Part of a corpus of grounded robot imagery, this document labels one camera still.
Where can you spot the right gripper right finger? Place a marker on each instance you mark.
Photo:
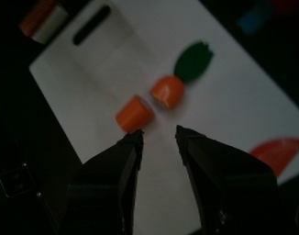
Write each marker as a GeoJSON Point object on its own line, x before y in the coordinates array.
{"type": "Point", "coordinates": [234, 189]}

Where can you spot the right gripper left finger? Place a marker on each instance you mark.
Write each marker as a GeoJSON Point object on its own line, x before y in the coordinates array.
{"type": "Point", "coordinates": [103, 189]}

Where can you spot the red toy knife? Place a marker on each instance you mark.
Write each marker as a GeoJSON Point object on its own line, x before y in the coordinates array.
{"type": "Point", "coordinates": [278, 153]}

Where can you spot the orange toy carrot tip piece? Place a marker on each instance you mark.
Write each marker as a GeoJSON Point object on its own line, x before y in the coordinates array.
{"type": "Point", "coordinates": [134, 114]}

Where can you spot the toy carrot piece with leaves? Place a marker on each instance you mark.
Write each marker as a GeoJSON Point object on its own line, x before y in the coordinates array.
{"type": "Point", "coordinates": [169, 91]}

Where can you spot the black square mounting plate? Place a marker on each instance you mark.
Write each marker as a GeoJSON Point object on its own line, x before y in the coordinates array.
{"type": "Point", "coordinates": [17, 182]}

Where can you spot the white plastic cutting board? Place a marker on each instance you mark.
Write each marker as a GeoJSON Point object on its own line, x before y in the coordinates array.
{"type": "Point", "coordinates": [115, 61]}

